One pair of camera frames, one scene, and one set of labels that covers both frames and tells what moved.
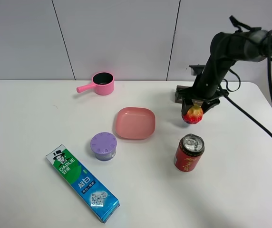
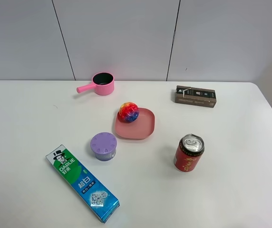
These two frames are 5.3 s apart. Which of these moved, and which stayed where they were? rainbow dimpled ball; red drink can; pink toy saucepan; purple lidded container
Moved: rainbow dimpled ball
Stayed: pink toy saucepan; red drink can; purple lidded container
